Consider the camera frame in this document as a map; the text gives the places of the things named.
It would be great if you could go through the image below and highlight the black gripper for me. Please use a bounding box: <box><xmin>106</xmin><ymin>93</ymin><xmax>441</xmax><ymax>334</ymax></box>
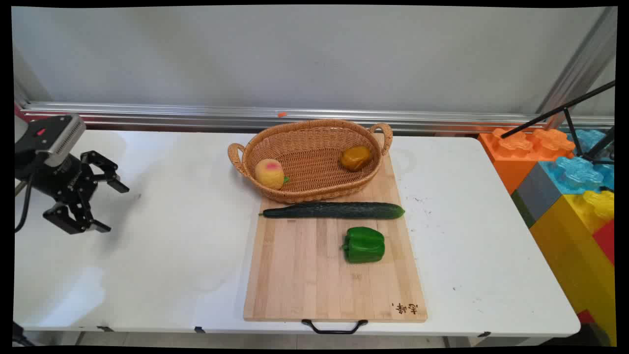
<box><xmin>15</xmin><ymin>150</ymin><xmax>130</xmax><ymax>235</ymax></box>

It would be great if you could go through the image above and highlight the dark yellow bell pepper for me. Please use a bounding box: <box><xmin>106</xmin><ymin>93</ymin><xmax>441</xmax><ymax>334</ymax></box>
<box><xmin>340</xmin><ymin>146</ymin><xmax>372</xmax><ymax>172</ymax></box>

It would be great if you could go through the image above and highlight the yellow pink peach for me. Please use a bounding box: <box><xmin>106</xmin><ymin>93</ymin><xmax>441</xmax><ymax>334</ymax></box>
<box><xmin>254</xmin><ymin>158</ymin><xmax>289</xmax><ymax>191</ymax></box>

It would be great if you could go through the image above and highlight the woven wicker basket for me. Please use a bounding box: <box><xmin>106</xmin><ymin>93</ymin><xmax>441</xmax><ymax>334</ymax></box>
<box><xmin>227</xmin><ymin>118</ymin><xmax>394</xmax><ymax>205</ymax></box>

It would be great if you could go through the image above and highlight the dark green cucumber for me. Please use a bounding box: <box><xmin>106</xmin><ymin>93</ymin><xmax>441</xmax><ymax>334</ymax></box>
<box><xmin>258</xmin><ymin>202</ymin><xmax>406</xmax><ymax>220</ymax></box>

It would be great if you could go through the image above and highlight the wooden cutting board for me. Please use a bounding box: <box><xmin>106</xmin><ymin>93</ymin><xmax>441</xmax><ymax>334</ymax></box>
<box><xmin>243</xmin><ymin>151</ymin><xmax>428</xmax><ymax>324</ymax></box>

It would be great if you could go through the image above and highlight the green bell pepper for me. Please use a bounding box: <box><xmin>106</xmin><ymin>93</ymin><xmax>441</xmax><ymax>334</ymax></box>
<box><xmin>342</xmin><ymin>226</ymin><xmax>386</xmax><ymax>264</ymax></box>

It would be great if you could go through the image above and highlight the orange toy block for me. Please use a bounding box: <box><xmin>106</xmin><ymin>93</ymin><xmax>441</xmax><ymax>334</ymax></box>
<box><xmin>478</xmin><ymin>127</ymin><xmax>576</xmax><ymax>195</ymax></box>

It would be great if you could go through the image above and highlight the grey toy block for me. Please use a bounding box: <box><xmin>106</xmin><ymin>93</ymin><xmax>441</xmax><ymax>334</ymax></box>
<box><xmin>511</xmin><ymin>162</ymin><xmax>564</xmax><ymax>229</ymax></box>

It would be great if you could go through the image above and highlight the blue toy block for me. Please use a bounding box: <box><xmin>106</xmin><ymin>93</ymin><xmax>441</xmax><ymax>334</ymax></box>
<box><xmin>538</xmin><ymin>129</ymin><xmax>615</xmax><ymax>195</ymax></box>

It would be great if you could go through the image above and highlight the yellow toy block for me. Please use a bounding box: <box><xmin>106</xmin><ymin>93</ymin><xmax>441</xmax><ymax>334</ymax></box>
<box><xmin>529</xmin><ymin>189</ymin><xmax>617</xmax><ymax>347</ymax></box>

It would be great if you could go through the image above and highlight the black tripod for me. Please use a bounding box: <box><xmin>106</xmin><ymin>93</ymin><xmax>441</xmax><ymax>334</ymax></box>
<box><xmin>500</xmin><ymin>81</ymin><xmax>616</xmax><ymax>165</ymax></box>

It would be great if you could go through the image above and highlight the red toy block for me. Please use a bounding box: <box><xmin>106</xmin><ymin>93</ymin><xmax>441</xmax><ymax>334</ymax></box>
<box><xmin>592</xmin><ymin>218</ymin><xmax>616</xmax><ymax>267</ymax></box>

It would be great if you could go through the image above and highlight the black camera cable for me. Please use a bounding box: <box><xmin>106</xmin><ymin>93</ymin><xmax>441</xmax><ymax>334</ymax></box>
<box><xmin>15</xmin><ymin>172</ymin><xmax>34</xmax><ymax>234</ymax></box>

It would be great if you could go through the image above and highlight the aluminium rail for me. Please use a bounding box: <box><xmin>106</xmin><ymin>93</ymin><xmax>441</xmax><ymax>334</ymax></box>
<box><xmin>21</xmin><ymin>101</ymin><xmax>615</xmax><ymax>133</ymax></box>

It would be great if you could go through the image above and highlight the black cutting board handle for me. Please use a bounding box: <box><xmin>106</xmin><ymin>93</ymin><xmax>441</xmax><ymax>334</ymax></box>
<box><xmin>301</xmin><ymin>319</ymin><xmax>369</xmax><ymax>335</ymax></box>

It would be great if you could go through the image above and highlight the aluminium frame post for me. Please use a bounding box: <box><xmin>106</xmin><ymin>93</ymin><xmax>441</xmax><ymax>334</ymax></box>
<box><xmin>536</xmin><ymin>7</ymin><xmax>618</xmax><ymax>129</ymax></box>

